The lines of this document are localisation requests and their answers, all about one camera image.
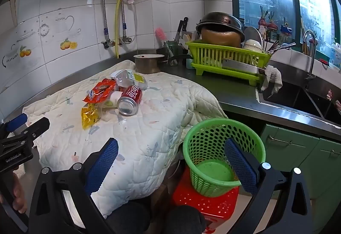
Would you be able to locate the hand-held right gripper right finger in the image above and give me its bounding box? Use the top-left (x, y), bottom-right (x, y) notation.
top-left (224, 138), bottom-right (313, 234)

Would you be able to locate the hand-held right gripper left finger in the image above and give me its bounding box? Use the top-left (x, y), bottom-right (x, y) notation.
top-left (28, 138), bottom-right (119, 234)

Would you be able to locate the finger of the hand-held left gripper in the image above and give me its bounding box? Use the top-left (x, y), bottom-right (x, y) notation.
top-left (23, 117), bottom-right (51, 142)
top-left (6, 113), bottom-right (29, 132)

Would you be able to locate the green plastic basket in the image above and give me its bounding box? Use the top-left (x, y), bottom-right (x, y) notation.
top-left (182, 118), bottom-right (266, 198)

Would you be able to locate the yellow snack wrapper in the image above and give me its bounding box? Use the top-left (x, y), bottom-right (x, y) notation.
top-left (81, 103), bottom-right (101, 129)

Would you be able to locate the clear plastic cup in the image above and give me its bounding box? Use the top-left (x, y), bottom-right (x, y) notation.
top-left (100, 103), bottom-right (119, 121)

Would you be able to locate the red soda can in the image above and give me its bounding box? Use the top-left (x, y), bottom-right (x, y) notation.
top-left (117, 85), bottom-right (143, 116)

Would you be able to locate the red snack wrapper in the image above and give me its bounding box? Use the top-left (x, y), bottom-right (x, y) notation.
top-left (82, 78), bottom-right (126, 103)

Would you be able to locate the person's left hand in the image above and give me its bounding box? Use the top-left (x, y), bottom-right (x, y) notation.
top-left (12, 173), bottom-right (28, 214)

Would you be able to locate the red plastic stool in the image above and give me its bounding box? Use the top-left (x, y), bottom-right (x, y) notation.
top-left (170, 170), bottom-right (240, 234)

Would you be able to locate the person's left leg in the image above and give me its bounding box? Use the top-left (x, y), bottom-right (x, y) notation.
top-left (105, 201), bottom-right (151, 234)

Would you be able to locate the person's leg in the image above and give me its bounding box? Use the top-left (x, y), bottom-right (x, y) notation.
top-left (162, 205), bottom-right (207, 234)
top-left (105, 201), bottom-right (151, 234)

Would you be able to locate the white quilted blanket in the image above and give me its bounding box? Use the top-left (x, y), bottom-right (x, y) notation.
top-left (23, 60), bottom-right (230, 220)

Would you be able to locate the green cabinet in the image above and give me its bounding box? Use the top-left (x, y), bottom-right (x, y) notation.
top-left (260, 123), bottom-right (341, 226)

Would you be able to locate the person's right leg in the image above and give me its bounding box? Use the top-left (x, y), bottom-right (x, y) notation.
top-left (162, 205), bottom-right (207, 234)

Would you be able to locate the steel sink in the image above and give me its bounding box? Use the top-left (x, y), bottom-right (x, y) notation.
top-left (257, 74), bottom-right (341, 128)

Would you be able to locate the white rag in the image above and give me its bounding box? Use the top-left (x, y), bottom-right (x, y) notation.
top-left (260, 65), bottom-right (283, 96)

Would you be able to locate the steel cleaver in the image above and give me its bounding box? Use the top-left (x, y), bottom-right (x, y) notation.
top-left (222, 58), bottom-right (260, 74)

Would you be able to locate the steel pot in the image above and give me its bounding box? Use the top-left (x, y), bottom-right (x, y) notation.
top-left (134, 55), bottom-right (193, 74)

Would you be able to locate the green dish rack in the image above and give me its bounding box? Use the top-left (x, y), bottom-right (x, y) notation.
top-left (185, 40), bottom-right (272, 87)

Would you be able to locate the white flower print plate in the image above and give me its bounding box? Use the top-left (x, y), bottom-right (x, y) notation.
top-left (133, 53), bottom-right (165, 60)

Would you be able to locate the white bowl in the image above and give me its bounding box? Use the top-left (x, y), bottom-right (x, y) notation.
top-left (242, 39), bottom-right (263, 52)

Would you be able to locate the bundle of metal utensils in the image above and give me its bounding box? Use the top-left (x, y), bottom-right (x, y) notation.
top-left (262, 40), bottom-right (297, 55)

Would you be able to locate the brown clay pot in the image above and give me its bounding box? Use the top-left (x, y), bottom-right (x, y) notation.
top-left (201, 27), bottom-right (241, 48)

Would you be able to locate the steel faucet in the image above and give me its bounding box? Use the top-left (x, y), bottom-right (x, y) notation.
top-left (302, 30), bottom-right (319, 80)

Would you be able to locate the plain white plate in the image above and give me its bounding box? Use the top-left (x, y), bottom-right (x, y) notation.
top-left (244, 26), bottom-right (263, 44)

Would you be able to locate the green glass jar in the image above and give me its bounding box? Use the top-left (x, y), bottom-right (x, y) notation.
top-left (164, 40), bottom-right (183, 58)

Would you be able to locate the pink brush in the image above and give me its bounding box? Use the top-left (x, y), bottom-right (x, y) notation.
top-left (155, 27), bottom-right (167, 41)

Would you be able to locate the potted onion plant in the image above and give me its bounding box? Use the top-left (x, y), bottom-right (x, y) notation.
top-left (280, 17), bottom-right (293, 36)
top-left (267, 12), bottom-right (279, 31)
top-left (258, 6), bottom-right (268, 27)

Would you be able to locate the white detergent bottle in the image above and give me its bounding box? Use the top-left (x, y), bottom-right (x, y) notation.
top-left (330, 38), bottom-right (341, 68)

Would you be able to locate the black wok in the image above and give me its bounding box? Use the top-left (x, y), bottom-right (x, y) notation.
top-left (196, 12), bottom-right (246, 43)

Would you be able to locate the metal hose with red valve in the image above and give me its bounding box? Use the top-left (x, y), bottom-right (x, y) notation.
top-left (94, 0), bottom-right (115, 49)

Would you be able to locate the yellow gas hose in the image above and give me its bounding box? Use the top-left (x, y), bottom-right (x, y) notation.
top-left (114, 0), bottom-right (125, 59)

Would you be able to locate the metal hose with steel valve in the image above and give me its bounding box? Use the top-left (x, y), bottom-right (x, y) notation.
top-left (118, 0), bottom-right (134, 45)

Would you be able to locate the black handled knife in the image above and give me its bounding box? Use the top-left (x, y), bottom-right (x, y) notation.
top-left (174, 17), bottom-right (189, 41)

